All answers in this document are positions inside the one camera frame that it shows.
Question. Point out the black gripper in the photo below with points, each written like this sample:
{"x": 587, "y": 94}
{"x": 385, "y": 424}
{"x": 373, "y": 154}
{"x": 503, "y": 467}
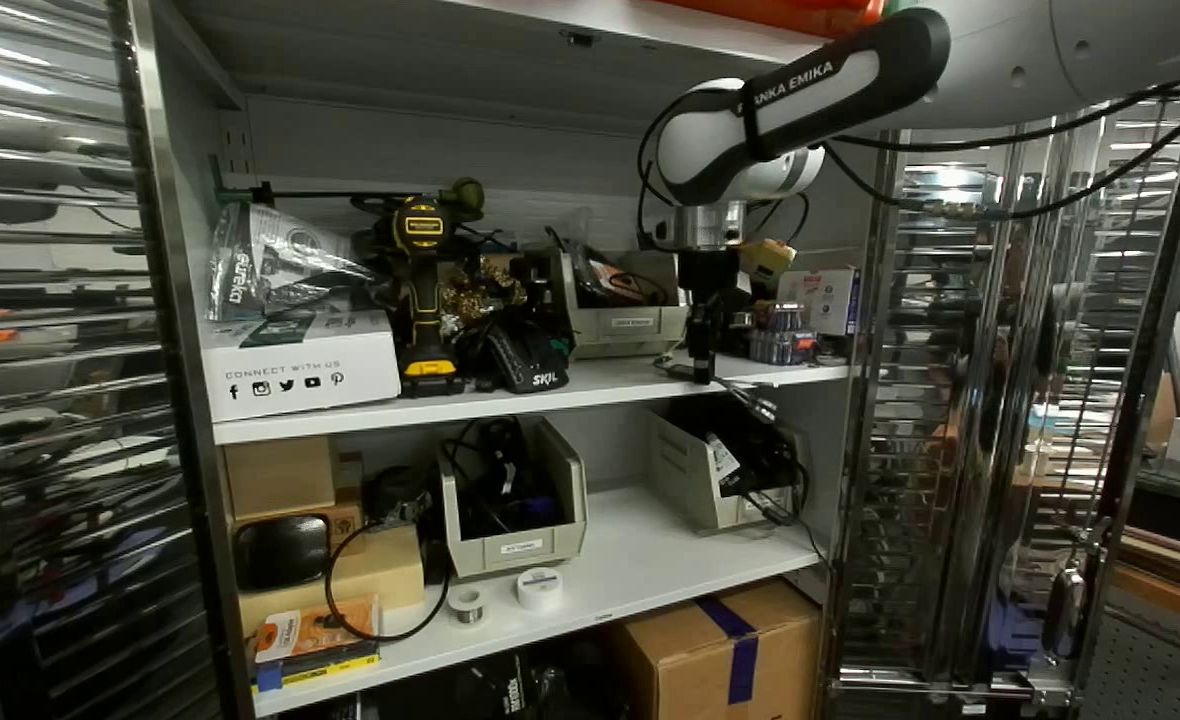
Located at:
{"x": 716, "y": 311}

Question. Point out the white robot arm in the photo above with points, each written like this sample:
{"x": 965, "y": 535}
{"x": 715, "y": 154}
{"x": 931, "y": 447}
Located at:
{"x": 729, "y": 143}

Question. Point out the battery pack box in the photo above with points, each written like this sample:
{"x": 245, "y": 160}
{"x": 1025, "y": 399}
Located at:
{"x": 780, "y": 332}

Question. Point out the brown cardboard box bottom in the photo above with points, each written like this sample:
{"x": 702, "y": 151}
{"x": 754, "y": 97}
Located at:
{"x": 748, "y": 652}

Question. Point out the white cardboard box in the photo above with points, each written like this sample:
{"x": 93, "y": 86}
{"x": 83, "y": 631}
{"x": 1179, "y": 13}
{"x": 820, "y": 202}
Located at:
{"x": 301, "y": 365}

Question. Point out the brown box middle shelf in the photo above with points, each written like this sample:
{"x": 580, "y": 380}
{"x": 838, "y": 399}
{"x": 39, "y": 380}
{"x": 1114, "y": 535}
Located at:
{"x": 276, "y": 472}

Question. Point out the beige bin upper shelf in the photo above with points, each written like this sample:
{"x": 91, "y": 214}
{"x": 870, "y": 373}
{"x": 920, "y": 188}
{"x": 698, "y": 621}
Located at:
{"x": 619, "y": 311}

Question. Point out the beige bin shelf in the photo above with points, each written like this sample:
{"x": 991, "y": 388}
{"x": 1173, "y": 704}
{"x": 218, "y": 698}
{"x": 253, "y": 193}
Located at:
{"x": 512, "y": 492}
{"x": 619, "y": 311}
{"x": 723, "y": 469}

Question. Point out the white upper shelf board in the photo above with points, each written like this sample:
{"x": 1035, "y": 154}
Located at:
{"x": 589, "y": 386}

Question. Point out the black battery charger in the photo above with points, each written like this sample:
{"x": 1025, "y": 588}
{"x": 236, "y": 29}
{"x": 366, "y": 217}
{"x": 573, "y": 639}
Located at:
{"x": 524, "y": 342}

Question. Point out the beige bin middle shelf right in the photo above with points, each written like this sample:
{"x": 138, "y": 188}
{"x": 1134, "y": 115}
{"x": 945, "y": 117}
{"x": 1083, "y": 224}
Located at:
{"x": 723, "y": 469}

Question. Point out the beige bin middle shelf left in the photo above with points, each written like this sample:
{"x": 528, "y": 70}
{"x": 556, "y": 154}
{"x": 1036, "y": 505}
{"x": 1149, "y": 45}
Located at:
{"x": 512, "y": 492}

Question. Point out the white tape roll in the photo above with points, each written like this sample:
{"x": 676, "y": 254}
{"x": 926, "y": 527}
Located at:
{"x": 537, "y": 588}

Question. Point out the clear plastic bag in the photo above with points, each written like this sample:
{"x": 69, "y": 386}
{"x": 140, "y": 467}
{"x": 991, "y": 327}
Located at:
{"x": 275, "y": 263}

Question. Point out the black round pouch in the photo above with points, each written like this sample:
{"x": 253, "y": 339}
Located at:
{"x": 281, "y": 553}

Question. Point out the yellow black cordless drill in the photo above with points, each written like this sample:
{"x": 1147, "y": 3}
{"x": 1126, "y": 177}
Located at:
{"x": 419, "y": 231}

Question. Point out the chrome wire rack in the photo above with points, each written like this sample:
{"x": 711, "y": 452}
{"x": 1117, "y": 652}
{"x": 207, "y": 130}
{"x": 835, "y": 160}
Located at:
{"x": 1016, "y": 305}

